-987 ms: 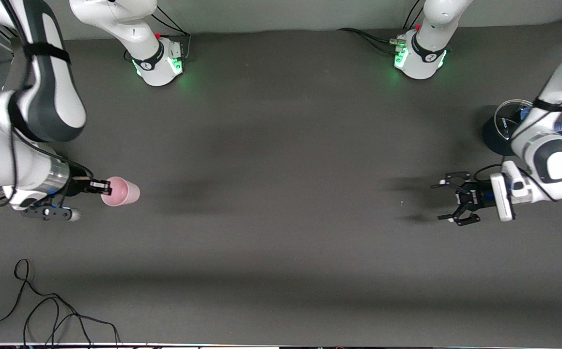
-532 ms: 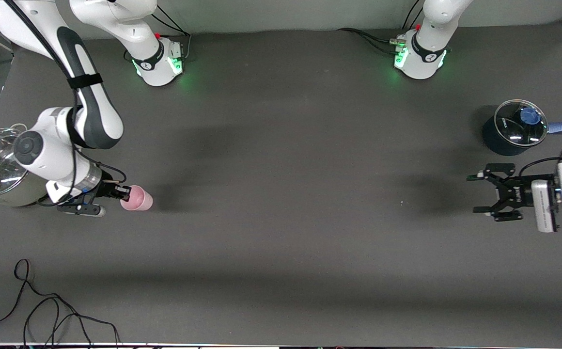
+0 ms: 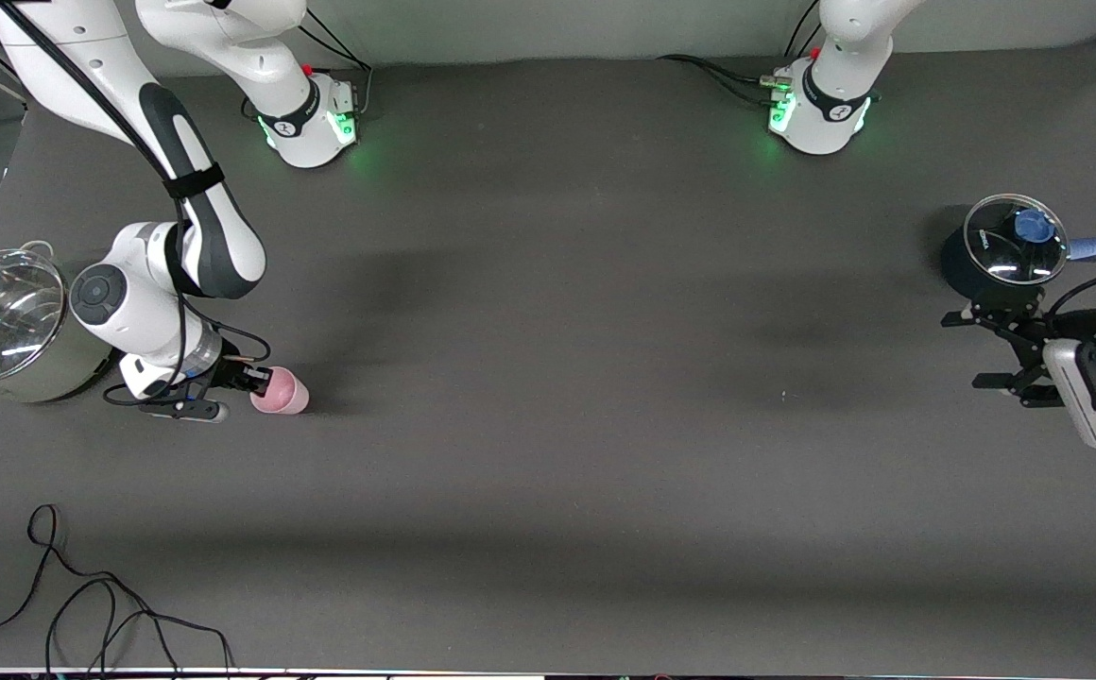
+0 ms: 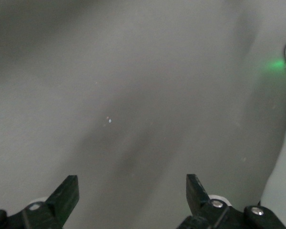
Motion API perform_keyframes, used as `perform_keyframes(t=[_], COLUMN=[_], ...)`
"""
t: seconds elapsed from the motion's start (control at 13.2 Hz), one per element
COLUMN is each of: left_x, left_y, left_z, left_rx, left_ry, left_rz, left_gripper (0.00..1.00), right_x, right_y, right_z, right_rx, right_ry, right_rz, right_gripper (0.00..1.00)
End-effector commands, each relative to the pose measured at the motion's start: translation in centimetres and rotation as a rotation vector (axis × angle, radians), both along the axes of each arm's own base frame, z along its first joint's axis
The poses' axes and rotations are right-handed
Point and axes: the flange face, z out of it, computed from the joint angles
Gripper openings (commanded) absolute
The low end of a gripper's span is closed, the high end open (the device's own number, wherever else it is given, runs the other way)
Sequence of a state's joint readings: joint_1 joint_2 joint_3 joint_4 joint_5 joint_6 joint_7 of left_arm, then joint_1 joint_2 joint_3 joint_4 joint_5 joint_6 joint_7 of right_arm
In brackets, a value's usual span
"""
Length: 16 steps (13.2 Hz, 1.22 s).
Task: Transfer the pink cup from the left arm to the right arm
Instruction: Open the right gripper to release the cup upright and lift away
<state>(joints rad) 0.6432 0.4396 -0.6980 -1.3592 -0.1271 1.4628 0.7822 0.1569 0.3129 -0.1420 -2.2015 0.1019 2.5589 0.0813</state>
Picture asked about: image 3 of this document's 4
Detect pink plastic cup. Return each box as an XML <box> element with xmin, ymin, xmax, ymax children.
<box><xmin>250</xmin><ymin>366</ymin><xmax>310</xmax><ymax>416</ymax></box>

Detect black left arm base cables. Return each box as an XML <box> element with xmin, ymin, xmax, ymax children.
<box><xmin>659</xmin><ymin>54</ymin><xmax>792</xmax><ymax>107</ymax></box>

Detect dark blue saucepan blue handle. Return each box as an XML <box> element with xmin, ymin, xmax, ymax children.
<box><xmin>942</xmin><ymin>194</ymin><xmax>1096</xmax><ymax>308</ymax></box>

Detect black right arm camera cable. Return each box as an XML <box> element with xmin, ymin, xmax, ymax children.
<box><xmin>0</xmin><ymin>0</ymin><xmax>272</xmax><ymax>407</ymax></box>

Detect loose thin black cable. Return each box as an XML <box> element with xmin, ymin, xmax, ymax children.
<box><xmin>0</xmin><ymin>503</ymin><xmax>235</xmax><ymax>673</ymax></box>

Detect glass pot lid beige knob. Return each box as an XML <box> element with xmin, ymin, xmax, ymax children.
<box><xmin>0</xmin><ymin>248</ymin><xmax>69</xmax><ymax>383</ymax></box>

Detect pale green cooking pot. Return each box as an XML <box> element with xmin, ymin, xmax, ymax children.
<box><xmin>0</xmin><ymin>241</ymin><xmax>119</xmax><ymax>409</ymax></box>

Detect glass lid blue knob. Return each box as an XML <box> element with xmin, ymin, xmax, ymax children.
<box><xmin>966</xmin><ymin>194</ymin><xmax>1070</xmax><ymax>286</ymax></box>

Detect black arm base cables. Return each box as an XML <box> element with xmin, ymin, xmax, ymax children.
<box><xmin>300</xmin><ymin>8</ymin><xmax>375</xmax><ymax>119</ymax></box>
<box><xmin>659</xmin><ymin>54</ymin><xmax>792</xmax><ymax>107</ymax></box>

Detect black right arm base cables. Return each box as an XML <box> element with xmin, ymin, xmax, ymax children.
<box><xmin>300</xmin><ymin>8</ymin><xmax>375</xmax><ymax>119</ymax></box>

